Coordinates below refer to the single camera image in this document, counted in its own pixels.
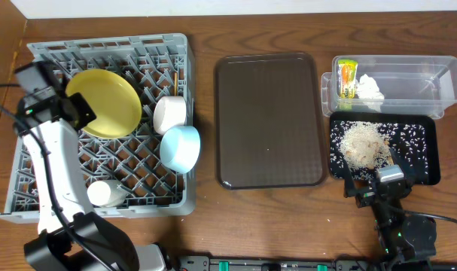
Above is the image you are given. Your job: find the yellow round plate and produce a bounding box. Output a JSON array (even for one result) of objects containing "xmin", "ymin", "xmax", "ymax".
[{"xmin": 66, "ymin": 69, "xmax": 142, "ymax": 139}]

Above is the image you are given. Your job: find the rice food waste pile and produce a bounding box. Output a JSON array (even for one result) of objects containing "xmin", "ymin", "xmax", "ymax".
[{"xmin": 339, "ymin": 122, "xmax": 394, "ymax": 170}]

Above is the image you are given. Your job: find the white paper cup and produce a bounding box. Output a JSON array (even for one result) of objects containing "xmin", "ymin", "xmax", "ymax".
[{"xmin": 87, "ymin": 180, "xmax": 128, "ymax": 208}]

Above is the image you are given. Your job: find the white tissue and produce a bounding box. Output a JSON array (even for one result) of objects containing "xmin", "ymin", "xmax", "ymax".
[{"xmin": 356, "ymin": 74, "xmax": 385, "ymax": 112}]

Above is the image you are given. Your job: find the wooden chopstick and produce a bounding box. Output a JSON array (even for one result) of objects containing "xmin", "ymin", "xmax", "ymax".
[{"xmin": 173, "ymin": 72, "xmax": 178, "ymax": 96}]

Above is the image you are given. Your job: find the light blue bowl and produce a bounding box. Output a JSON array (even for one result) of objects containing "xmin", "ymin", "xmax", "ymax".
[{"xmin": 160, "ymin": 126, "xmax": 201, "ymax": 174}]

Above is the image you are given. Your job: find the yellow green snack wrapper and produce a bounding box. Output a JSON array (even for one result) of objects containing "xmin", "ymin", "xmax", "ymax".
[{"xmin": 337, "ymin": 59, "xmax": 358, "ymax": 99}]

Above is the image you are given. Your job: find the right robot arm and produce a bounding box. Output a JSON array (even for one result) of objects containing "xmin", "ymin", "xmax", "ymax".
[{"xmin": 344, "ymin": 165, "xmax": 437, "ymax": 264}]

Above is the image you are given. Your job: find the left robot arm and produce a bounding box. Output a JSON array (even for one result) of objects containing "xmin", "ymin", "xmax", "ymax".
[{"xmin": 14, "ymin": 61, "xmax": 175, "ymax": 270}]

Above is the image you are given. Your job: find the black waste tray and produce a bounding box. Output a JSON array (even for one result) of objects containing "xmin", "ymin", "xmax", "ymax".
[{"xmin": 329, "ymin": 111, "xmax": 441, "ymax": 186}]

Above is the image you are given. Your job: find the grey dishwasher rack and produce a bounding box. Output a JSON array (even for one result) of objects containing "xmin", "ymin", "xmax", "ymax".
[{"xmin": 0, "ymin": 33, "xmax": 197, "ymax": 224}]

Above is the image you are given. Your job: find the clear plastic waste bin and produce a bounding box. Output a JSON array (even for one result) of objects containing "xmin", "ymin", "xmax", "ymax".
[{"xmin": 321, "ymin": 55, "xmax": 457, "ymax": 119}]

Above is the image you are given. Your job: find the dark brown serving tray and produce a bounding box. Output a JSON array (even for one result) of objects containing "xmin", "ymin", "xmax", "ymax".
[{"xmin": 215, "ymin": 53, "xmax": 328, "ymax": 190}]

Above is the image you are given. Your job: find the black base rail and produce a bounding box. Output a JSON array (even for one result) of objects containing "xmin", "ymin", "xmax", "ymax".
[{"xmin": 171, "ymin": 256, "xmax": 457, "ymax": 271}]

